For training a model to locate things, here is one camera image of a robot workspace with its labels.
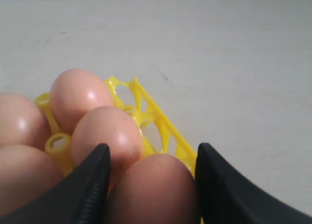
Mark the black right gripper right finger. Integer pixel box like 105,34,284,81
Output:
195,143,312,224

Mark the yellow plastic egg tray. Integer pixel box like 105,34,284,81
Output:
35,76,196,174

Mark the brown egg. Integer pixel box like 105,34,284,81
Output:
103,154,201,224
71,106,144,191
50,69,114,134
0,145,63,213

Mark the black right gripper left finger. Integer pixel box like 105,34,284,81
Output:
0,144,110,224

